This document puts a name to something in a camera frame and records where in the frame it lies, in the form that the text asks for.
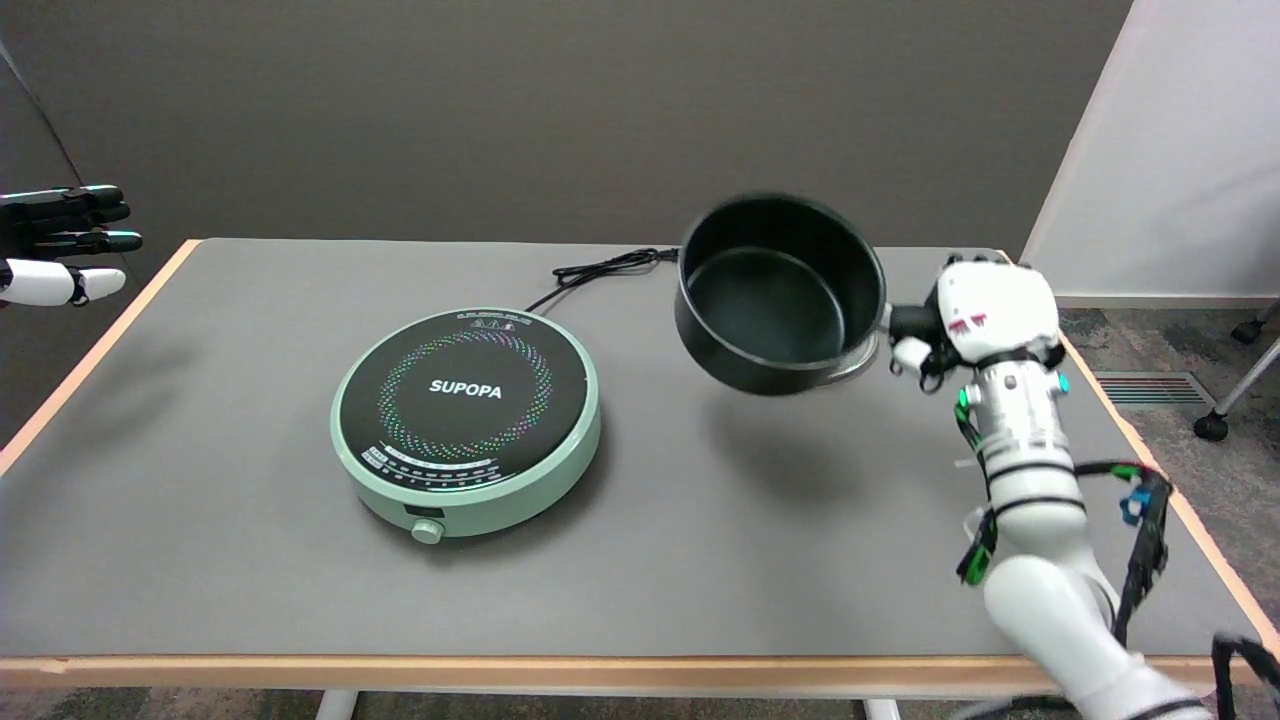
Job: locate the grey chair leg large caster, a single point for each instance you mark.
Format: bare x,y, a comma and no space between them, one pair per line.
1212,426

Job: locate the grey table mat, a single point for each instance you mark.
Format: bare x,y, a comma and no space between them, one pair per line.
250,500

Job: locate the white table leg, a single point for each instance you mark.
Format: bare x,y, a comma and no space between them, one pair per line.
882,710
337,705

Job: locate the floor vent grille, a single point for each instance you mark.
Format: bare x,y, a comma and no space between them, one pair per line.
1150,390

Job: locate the green round induction cooker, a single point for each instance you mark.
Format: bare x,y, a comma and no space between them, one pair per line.
465,400

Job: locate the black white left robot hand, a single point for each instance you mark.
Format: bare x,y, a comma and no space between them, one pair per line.
45,282

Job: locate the glass pot lid black knob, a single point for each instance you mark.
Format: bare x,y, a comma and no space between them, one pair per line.
873,349

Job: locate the grey chair leg small caster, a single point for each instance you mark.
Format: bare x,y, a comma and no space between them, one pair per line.
1246,330

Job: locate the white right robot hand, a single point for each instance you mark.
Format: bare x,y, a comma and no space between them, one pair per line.
1000,310

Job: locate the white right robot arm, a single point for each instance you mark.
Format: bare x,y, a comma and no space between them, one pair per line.
1035,520

